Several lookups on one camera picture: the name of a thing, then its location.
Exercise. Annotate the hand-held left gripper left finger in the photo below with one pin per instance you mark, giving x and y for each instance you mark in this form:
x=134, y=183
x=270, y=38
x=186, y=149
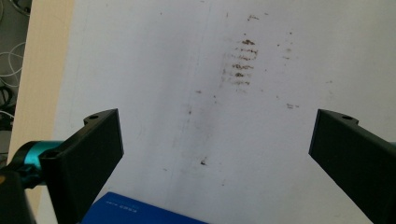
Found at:
x=81, y=168

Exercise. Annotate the white paper sheet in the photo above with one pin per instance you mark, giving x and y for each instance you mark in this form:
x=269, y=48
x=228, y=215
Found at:
x=218, y=124

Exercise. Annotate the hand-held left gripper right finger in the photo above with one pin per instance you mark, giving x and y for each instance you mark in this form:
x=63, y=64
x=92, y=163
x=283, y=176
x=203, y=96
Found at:
x=358, y=161

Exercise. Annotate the blue cardboard box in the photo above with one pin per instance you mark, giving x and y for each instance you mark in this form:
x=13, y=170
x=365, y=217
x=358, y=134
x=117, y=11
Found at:
x=130, y=211

